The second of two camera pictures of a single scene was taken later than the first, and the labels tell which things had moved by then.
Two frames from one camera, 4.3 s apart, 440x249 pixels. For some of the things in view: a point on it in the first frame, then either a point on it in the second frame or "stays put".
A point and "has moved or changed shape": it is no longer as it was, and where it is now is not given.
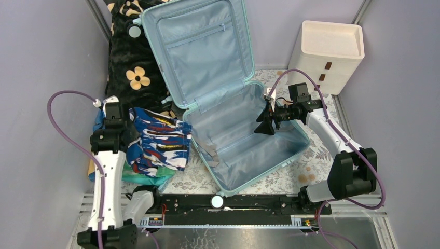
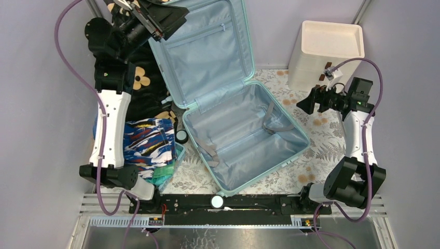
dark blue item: x=164 y=143 has moved or changed shape
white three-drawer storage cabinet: x=329 y=53 stays put
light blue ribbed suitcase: x=201 y=53 stays put
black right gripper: x=265 y=127 to x=319 y=95
